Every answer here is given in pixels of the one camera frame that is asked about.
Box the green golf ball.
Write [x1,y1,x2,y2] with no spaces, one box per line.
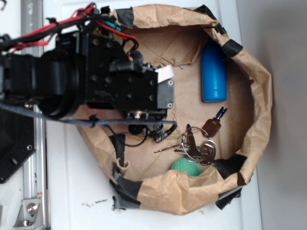
[170,158,201,176]

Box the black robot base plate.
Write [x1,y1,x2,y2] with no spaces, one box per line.
[0,109,36,184]

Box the red and black cable bundle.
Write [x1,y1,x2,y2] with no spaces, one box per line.
[0,2,140,55]

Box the aluminium frame rail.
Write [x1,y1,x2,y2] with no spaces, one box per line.
[21,0,51,230]

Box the grey braided cable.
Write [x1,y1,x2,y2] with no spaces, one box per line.
[0,102,177,128]

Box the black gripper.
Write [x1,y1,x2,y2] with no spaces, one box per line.
[56,32,174,120]

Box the brown paper bag basket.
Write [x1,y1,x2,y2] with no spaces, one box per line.
[71,4,273,216]

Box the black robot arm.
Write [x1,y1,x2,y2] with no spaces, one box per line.
[0,32,174,119]

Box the metal corner bracket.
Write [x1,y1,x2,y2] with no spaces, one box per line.
[12,198,44,230]

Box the brown tagged key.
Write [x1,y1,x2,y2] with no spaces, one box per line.
[202,107,228,138]

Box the blue plastic bottle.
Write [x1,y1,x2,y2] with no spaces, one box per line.
[201,38,227,103]

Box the silver key bunch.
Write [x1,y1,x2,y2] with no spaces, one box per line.
[154,124,216,166]

